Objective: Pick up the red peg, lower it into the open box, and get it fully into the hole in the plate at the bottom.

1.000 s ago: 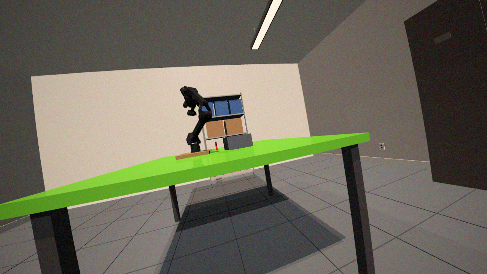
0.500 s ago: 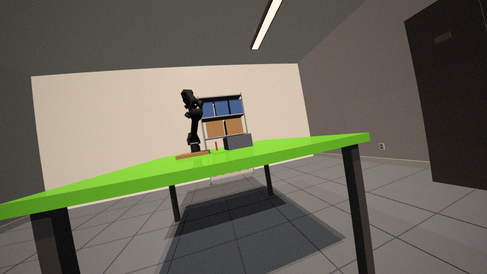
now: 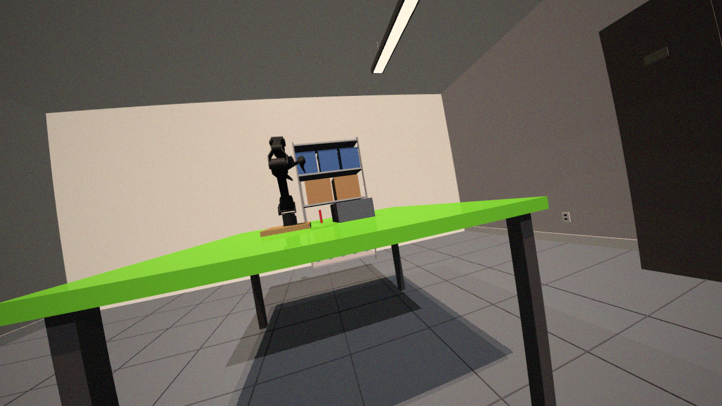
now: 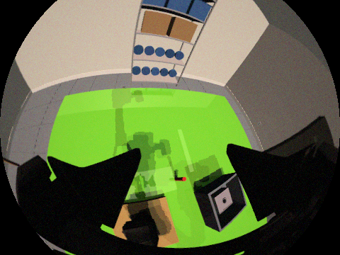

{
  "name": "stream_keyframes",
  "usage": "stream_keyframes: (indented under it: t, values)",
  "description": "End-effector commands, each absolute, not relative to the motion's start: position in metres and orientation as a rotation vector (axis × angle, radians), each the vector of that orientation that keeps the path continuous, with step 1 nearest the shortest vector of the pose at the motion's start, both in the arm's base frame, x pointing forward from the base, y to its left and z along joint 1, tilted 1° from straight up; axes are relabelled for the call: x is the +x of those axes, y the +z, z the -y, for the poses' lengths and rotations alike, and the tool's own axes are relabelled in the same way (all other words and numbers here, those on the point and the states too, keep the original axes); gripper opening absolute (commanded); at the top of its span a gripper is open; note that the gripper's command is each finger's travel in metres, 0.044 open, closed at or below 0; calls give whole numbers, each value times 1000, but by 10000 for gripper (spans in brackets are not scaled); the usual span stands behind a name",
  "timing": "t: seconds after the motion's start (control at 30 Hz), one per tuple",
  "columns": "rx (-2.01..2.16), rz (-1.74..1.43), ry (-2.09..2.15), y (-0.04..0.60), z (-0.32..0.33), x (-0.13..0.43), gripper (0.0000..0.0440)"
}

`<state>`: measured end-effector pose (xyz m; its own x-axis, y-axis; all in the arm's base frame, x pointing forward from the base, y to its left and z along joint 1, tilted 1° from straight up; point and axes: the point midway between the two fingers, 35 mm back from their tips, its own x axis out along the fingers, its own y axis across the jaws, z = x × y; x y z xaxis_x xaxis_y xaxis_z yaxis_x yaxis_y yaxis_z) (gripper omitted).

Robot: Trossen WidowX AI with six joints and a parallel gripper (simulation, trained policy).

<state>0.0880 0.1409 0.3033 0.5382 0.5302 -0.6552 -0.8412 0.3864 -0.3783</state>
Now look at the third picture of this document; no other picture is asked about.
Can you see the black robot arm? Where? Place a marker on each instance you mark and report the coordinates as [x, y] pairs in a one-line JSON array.
[[279, 168]]

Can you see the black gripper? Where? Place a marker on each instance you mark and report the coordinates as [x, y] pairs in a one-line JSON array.
[[300, 160]]

